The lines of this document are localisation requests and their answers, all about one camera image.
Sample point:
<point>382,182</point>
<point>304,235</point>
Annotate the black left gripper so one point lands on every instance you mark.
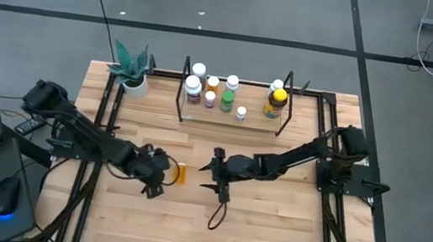
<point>148,166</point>

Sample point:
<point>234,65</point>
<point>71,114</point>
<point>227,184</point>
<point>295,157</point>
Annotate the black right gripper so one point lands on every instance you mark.
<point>237,168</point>

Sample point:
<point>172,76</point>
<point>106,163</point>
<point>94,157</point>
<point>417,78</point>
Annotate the orange pill vial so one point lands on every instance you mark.
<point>182,174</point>

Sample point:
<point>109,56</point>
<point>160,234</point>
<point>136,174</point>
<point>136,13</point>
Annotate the small white medicine bottle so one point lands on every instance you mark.
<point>241,112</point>

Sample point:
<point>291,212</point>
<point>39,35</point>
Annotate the green cap supplement bottle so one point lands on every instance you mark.
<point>227,99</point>

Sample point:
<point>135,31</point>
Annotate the small pink label bottle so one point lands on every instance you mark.
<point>210,96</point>

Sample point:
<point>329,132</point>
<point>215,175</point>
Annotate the white bottle purple headache label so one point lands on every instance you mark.
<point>193,81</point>

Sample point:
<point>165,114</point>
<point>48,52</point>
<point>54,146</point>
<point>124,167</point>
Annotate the orange pill bottle white cap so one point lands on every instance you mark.
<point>213,82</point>

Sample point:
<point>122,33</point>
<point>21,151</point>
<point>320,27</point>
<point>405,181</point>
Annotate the medium white medicine bottle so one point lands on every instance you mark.
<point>232,81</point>

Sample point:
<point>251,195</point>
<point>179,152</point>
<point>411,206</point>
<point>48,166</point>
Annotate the amber bottle yellow cap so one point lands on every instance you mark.
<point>276,102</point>

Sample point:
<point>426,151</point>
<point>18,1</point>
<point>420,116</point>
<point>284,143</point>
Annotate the white bottle brown label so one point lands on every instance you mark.
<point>199,69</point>

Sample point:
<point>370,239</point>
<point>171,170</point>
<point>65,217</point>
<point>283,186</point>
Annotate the white bottle blue label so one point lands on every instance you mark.
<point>277,83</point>

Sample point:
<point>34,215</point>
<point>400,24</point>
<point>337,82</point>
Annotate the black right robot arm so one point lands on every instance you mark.
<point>301,152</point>

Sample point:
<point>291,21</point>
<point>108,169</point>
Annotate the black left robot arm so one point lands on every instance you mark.
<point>83,132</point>

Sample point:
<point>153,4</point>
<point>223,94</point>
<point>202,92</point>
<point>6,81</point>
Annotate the green plant in white pot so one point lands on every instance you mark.
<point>132,71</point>

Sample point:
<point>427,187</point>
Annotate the small black device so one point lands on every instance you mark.
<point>29,125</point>

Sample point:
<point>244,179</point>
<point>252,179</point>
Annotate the black computer mouse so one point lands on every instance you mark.
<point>6,195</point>

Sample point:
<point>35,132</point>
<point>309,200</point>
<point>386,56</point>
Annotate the black metal table frame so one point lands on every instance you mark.
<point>164,73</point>

